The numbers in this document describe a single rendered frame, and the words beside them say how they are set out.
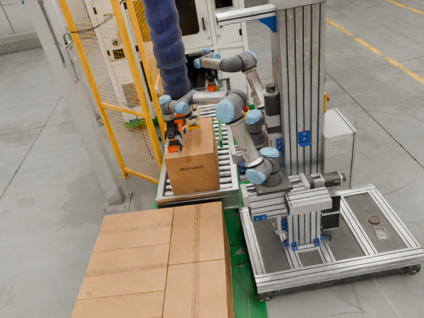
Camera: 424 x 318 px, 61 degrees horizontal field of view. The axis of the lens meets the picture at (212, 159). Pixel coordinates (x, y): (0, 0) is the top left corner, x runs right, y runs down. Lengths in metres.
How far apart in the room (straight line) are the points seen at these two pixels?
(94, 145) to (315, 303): 2.42
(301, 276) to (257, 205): 0.73
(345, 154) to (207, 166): 1.06
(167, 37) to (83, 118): 1.31
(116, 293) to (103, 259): 0.34
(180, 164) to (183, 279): 0.91
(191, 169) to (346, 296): 1.52
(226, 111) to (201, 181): 1.17
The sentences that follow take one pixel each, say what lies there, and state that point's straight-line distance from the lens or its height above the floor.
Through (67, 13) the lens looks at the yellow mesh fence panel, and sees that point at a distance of 3.80.
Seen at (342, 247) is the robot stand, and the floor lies 0.21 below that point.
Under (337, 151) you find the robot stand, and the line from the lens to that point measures 2.45.
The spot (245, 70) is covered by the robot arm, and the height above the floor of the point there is 1.53.
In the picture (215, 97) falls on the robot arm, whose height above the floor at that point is 1.59.
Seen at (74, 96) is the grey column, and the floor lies 1.32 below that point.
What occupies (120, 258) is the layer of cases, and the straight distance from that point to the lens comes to 2.78.
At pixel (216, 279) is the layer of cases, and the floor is 0.54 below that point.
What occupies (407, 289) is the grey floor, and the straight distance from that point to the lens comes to 3.17.
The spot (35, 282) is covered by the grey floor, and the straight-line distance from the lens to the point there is 3.79.
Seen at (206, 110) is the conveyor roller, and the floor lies 0.53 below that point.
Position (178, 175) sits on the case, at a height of 0.78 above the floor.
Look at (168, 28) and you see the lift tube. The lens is 2.65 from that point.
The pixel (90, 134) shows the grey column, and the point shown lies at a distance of 3.64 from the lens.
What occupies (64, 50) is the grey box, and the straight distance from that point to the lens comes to 3.29.
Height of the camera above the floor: 2.49
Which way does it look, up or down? 34 degrees down
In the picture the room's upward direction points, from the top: 11 degrees counter-clockwise
